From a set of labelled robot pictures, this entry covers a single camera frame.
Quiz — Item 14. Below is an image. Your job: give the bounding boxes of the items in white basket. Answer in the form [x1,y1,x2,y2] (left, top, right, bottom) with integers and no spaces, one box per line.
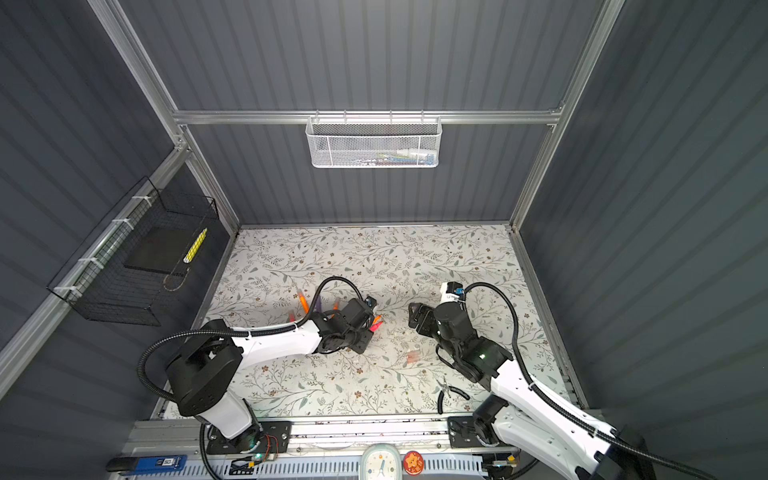
[351,148,439,168]

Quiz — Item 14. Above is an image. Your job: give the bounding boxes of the black wire basket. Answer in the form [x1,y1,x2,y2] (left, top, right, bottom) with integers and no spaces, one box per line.
[48,183,222,327]

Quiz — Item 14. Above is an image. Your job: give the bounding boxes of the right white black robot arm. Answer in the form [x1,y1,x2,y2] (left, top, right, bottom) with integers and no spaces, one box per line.
[408,302,656,479]

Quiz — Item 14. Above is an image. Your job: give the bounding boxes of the black pad in basket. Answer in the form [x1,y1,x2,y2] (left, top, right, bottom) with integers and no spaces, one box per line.
[123,227,195,275]

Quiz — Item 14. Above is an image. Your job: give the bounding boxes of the red round badge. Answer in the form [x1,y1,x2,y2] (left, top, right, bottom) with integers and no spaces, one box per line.
[403,450,425,476]

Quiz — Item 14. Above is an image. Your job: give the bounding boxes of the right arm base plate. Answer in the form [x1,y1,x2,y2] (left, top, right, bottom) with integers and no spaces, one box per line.
[447,415,507,449]

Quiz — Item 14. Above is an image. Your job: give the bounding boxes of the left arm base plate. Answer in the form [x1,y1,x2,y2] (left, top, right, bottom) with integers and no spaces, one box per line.
[206,421,293,456]

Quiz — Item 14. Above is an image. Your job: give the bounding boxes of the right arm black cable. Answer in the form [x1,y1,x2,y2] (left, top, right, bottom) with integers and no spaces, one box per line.
[463,281,718,480]

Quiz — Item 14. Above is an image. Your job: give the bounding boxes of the blue black tool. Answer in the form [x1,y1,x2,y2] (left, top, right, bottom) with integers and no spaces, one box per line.
[105,455,187,475]

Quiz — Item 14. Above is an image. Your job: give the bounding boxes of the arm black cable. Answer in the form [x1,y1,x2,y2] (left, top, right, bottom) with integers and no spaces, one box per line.
[463,281,718,480]
[136,275,365,480]

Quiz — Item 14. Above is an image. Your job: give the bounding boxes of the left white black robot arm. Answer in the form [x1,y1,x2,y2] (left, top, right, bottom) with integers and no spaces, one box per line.
[165,296,377,440]

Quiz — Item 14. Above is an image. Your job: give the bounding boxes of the black handled pliers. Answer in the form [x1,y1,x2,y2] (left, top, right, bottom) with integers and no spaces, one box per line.
[436,381,471,415]

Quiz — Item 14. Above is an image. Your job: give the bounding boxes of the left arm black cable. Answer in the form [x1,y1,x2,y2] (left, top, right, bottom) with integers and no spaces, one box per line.
[136,275,365,480]

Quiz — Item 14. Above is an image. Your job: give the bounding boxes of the floral patterned table mat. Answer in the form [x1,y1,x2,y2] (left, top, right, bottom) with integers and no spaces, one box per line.
[206,225,572,417]

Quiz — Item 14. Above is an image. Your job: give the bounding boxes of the white wire mesh basket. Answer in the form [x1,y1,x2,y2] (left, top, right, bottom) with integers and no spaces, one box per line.
[305,120,443,169]

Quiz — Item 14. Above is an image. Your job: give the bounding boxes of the yellow highlighter pen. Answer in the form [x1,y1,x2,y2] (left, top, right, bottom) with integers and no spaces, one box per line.
[183,228,208,264]

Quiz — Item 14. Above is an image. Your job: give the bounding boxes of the white analog clock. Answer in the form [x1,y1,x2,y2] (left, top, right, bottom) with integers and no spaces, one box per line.
[358,443,403,480]

